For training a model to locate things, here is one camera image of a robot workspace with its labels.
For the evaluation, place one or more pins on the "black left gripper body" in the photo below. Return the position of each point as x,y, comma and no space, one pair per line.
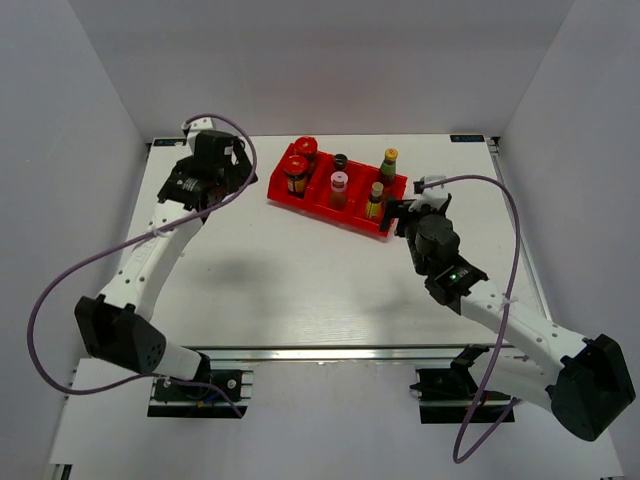
229,180

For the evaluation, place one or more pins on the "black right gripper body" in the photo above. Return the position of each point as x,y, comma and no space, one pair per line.
407,228

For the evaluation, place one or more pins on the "small yellow label bottle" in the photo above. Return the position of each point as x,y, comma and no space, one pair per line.
373,205

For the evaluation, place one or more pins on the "yellow cap sauce bottle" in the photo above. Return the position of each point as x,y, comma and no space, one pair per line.
387,172

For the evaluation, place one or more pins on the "red lid sauce jar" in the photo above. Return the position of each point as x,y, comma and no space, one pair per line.
296,173
307,147

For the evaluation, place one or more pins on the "pink cap spice jar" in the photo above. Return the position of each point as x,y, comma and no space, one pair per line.
338,197

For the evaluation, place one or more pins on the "red lid sauce jar front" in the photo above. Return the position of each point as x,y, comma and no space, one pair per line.
307,147

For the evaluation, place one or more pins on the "black cap spice jar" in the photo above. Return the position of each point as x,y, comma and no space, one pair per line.
340,162

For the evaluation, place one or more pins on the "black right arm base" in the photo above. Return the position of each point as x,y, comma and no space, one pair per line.
445,394

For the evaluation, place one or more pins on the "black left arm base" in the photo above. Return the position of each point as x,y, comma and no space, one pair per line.
225,393

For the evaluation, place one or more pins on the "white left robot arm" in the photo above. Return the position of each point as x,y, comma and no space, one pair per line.
116,324

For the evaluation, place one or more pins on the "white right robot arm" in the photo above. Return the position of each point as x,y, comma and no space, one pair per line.
584,383

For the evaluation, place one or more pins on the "red three-compartment plastic bin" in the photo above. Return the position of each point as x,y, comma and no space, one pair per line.
315,199

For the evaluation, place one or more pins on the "blue table corner label left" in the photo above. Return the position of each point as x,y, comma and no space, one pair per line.
168,142

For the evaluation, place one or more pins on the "blue table corner label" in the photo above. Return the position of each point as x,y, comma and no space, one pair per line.
466,138
168,142

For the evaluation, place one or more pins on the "blue table corner label right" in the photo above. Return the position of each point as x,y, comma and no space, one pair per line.
466,138

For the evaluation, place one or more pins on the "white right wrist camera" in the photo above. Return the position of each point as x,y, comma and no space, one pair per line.
429,193

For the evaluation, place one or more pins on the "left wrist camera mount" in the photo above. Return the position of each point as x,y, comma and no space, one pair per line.
196,125

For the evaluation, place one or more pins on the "aluminium right side rail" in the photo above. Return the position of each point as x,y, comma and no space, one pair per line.
527,281

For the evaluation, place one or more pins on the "aluminium rail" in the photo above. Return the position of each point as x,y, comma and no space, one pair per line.
253,356
527,281

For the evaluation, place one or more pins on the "aluminium front rail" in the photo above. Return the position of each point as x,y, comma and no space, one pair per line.
253,356

